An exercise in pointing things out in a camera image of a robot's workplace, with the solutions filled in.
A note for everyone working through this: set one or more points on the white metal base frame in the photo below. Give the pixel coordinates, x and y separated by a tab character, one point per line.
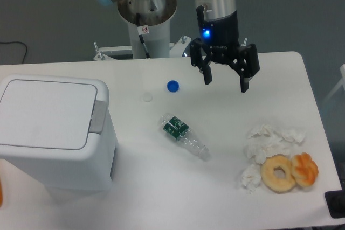
180	48

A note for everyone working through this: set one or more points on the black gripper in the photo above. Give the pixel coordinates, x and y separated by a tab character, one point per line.
219	43

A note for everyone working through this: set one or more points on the white frame at right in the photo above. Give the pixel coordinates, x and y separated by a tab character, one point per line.
339	85

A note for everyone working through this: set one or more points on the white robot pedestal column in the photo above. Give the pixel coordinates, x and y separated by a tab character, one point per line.
149	41

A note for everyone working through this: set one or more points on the crushed clear plastic bottle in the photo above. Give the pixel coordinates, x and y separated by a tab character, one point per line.
179	132

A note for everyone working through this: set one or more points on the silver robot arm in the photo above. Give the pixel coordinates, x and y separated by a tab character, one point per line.
154	12

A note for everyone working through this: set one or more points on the white trash can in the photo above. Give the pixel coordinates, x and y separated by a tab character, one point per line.
58	130

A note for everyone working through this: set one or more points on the black device at edge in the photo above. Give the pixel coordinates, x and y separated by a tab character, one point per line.
335	203

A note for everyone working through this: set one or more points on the plain ring donut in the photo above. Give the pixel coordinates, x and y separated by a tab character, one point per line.
276	174

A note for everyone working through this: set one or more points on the large crumpled white tissue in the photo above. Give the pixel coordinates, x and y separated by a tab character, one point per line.
265	141

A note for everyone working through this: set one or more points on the small crumpled white tissue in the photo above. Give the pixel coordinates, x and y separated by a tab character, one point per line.
251	178

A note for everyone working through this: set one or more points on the orange object at edge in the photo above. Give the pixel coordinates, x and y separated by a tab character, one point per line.
1	194

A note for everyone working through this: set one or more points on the orange glazed twisted bread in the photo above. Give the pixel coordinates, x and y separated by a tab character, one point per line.
304	170

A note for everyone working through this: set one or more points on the blue bottle cap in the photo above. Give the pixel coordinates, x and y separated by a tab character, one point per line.
173	86

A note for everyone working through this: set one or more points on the white bottle cap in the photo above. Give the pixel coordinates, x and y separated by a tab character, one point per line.
147	97

